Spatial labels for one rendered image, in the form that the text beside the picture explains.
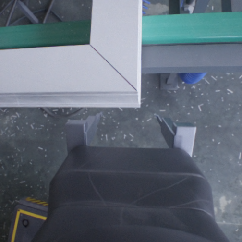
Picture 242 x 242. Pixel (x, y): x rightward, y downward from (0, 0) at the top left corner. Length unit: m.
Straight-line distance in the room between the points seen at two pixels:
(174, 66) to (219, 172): 0.97
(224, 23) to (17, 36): 0.28
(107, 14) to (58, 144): 1.08
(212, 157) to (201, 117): 0.23
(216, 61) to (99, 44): 0.15
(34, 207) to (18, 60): 0.82
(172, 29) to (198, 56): 0.05
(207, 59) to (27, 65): 0.21
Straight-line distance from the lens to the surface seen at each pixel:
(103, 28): 0.17
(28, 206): 0.97
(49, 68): 0.17
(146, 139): 1.07
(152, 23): 0.26
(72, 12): 1.49
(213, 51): 0.26
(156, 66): 0.24
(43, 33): 0.29
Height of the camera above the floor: 1.07
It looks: 80 degrees down
